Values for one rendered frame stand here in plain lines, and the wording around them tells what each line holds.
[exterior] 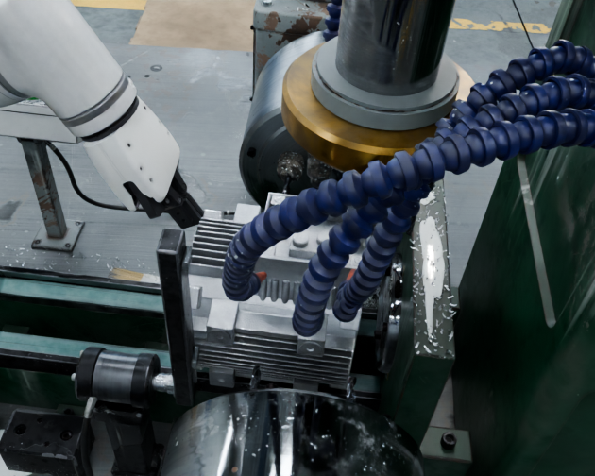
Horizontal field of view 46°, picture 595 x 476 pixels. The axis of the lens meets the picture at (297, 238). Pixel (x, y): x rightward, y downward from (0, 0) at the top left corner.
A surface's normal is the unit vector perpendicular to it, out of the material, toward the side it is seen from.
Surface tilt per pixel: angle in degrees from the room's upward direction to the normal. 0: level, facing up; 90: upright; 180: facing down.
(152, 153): 62
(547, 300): 26
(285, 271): 90
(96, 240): 0
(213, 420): 36
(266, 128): 90
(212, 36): 0
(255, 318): 0
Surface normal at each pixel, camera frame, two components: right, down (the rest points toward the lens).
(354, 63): -0.73, 0.47
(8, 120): -0.06, 0.29
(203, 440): -0.58, -0.60
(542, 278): -0.39, -0.66
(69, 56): 0.57, 0.33
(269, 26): -0.10, 0.72
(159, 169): 0.91, -0.15
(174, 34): 0.06, -0.69
